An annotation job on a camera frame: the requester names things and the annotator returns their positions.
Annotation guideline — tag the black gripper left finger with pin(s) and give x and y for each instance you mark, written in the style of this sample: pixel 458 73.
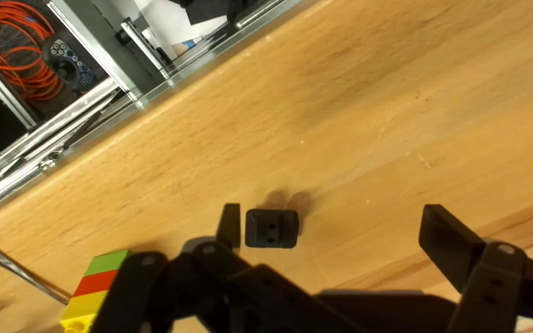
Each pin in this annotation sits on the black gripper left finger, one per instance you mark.
pixel 210 282

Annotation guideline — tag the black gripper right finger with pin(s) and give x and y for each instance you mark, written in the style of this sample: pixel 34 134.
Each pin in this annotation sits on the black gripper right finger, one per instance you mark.
pixel 493 278

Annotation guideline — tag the small black lump part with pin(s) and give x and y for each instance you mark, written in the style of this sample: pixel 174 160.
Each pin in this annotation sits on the small black lump part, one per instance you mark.
pixel 272 228

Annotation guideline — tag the stacked colourful toy bricks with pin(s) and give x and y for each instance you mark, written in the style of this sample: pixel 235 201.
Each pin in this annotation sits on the stacked colourful toy bricks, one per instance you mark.
pixel 91 291

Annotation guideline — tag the metal spoon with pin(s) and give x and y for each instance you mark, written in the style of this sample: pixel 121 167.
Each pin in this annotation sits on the metal spoon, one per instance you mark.
pixel 32 278

